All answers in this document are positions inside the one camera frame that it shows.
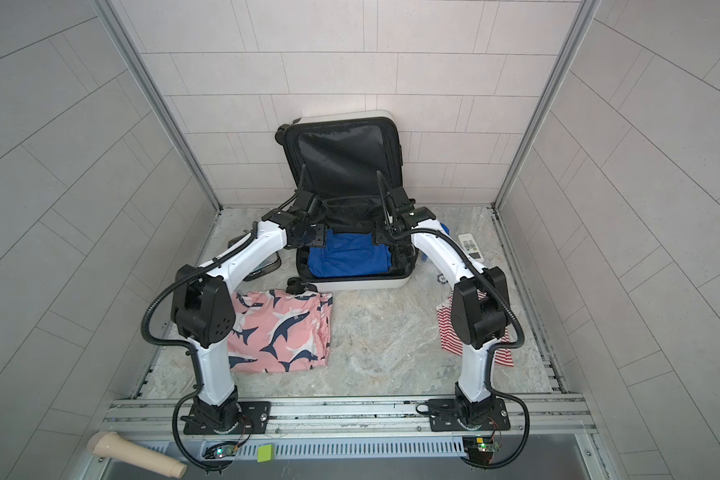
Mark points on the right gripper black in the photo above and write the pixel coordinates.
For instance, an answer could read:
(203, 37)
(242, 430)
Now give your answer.
(380, 231)

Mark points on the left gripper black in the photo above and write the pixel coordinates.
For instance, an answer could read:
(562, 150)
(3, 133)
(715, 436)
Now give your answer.
(321, 236)

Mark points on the blue shirt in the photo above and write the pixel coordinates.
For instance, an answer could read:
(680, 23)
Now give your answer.
(349, 255)

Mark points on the pink shark print garment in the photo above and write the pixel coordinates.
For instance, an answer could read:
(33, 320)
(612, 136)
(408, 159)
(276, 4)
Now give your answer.
(279, 332)

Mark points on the red white striped garment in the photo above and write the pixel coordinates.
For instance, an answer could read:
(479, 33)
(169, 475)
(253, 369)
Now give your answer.
(450, 342)

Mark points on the clear black-trimmed toiletry pouch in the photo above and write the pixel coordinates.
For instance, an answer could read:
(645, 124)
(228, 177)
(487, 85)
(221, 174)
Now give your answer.
(264, 267)

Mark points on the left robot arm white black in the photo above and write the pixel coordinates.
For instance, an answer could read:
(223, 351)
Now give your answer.
(202, 305)

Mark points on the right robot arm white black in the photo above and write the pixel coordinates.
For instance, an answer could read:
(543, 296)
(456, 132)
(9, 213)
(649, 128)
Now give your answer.
(481, 315)

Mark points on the blue lidded cup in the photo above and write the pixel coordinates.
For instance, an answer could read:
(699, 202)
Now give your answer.
(424, 257)

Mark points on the white remote control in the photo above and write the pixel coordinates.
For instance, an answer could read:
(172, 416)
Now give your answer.
(470, 247)

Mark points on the black and white open suitcase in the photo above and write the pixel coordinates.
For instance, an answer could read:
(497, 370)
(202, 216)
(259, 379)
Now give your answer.
(338, 157)

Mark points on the green sticky note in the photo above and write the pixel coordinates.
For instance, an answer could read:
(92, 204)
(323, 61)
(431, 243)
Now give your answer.
(265, 453)

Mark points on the right circuit board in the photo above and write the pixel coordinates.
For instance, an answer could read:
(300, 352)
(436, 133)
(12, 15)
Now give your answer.
(480, 450)

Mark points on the circuit board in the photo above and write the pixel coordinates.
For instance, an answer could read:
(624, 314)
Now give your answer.
(480, 450)
(221, 451)

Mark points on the left circuit board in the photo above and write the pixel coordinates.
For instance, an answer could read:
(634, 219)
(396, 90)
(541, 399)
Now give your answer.
(221, 451)

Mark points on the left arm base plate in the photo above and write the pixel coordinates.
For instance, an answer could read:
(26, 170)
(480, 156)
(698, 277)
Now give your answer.
(240, 418)

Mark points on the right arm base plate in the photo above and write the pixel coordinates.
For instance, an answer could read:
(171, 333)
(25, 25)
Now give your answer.
(457, 414)

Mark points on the aluminium rail frame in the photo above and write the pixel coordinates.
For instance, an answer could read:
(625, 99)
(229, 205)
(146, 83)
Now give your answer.
(348, 427)

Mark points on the beige cylindrical handle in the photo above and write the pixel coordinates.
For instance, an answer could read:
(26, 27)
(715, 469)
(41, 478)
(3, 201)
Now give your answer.
(133, 455)

